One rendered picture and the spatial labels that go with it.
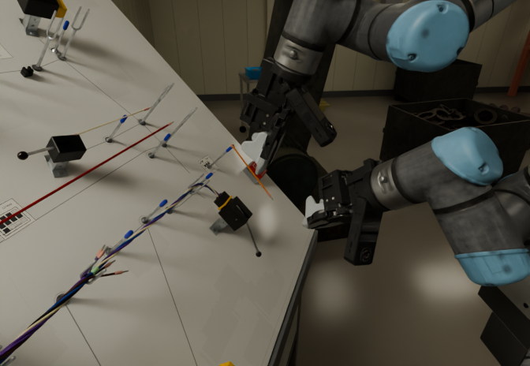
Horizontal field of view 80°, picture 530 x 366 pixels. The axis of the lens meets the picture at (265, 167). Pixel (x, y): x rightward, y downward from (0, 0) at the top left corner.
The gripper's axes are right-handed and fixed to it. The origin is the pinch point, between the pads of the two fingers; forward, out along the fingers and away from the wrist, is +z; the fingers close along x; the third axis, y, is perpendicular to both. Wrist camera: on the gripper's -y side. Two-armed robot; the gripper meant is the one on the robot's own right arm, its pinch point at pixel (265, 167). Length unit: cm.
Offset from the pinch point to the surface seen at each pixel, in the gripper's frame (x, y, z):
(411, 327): -82, -92, 96
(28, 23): 3, 58, -6
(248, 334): 13.8, -12.8, 29.2
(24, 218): 28.9, 26.5, 10.7
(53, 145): 21.3, 29.7, 2.1
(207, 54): -451, 251, 128
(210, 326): 18.7, -5.5, 25.8
